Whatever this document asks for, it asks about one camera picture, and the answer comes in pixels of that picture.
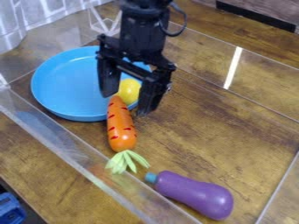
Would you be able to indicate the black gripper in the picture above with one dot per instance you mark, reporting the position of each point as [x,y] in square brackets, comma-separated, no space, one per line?
[135,54]

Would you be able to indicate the orange toy carrot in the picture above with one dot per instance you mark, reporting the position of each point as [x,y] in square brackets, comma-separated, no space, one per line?
[122,137]

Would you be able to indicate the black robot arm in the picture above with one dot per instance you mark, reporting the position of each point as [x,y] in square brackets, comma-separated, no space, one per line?
[146,3]

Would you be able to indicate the yellow toy lemon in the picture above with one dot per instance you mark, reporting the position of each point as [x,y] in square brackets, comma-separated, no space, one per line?
[129,90]

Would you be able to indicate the blue plastic plate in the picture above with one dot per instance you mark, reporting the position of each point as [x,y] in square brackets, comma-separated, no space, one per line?
[66,85]

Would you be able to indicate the white curtain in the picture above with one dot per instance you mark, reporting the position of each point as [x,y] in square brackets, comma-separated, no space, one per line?
[22,15]

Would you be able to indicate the black bar in background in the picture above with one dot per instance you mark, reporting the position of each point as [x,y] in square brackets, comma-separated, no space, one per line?
[257,16]

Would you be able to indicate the purple toy eggplant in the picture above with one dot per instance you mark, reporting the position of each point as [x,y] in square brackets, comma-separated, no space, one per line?
[209,198]

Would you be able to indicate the blue object at corner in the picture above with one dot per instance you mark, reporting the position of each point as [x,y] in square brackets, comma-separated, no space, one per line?
[13,213]

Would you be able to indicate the clear acrylic enclosure wall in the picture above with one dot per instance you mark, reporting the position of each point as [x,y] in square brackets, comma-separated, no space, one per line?
[226,127]

